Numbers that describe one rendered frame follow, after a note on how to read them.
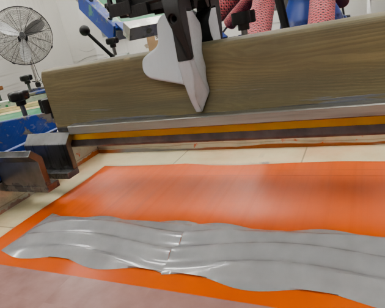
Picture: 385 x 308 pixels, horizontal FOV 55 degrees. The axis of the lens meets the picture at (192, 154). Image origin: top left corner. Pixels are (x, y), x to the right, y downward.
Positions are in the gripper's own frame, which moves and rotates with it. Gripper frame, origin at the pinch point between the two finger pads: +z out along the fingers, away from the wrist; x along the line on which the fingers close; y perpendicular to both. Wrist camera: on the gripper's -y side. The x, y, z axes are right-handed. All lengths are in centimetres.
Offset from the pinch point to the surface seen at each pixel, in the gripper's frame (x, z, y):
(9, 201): 7.2, 9.1, 25.6
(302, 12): -73, -4, 1
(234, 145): -10.4, 9.6, 2.4
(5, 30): -276, -37, 341
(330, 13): -44.9, -3.4, -8.1
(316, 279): 14.3, 9.7, -10.8
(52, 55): -371, -1, 380
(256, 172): -2.9, 10.1, -2.5
